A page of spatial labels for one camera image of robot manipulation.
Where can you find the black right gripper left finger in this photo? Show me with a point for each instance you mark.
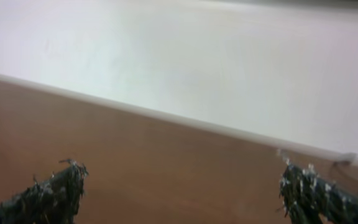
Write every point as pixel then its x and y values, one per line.
pixel 55 200

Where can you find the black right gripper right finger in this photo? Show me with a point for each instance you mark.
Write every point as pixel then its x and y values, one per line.
pixel 308 198

